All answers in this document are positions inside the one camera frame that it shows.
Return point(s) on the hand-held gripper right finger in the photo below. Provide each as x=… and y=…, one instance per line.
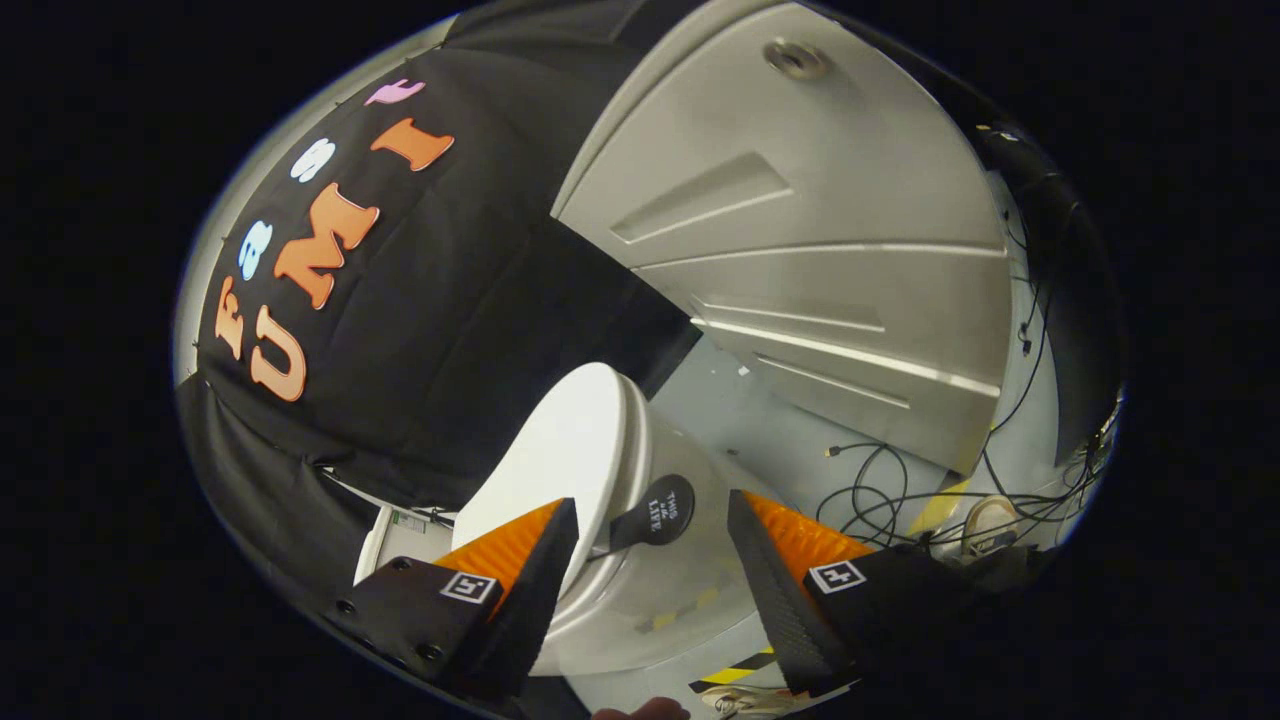
x=780, y=600

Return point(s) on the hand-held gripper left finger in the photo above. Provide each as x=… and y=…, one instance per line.
x=530, y=600

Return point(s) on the white toilet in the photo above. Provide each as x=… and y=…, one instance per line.
x=680, y=590

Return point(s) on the yellow black floor tape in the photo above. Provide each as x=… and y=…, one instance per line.
x=735, y=672

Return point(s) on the person's shoe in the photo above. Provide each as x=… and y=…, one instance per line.
x=745, y=702

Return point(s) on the white shoe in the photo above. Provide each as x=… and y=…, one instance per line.
x=990, y=520

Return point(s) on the black backdrop cloth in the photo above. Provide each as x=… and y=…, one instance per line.
x=440, y=330

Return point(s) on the white panel door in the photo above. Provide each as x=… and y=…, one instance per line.
x=800, y=250

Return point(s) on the metal door knob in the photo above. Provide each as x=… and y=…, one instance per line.
x=796, y=58

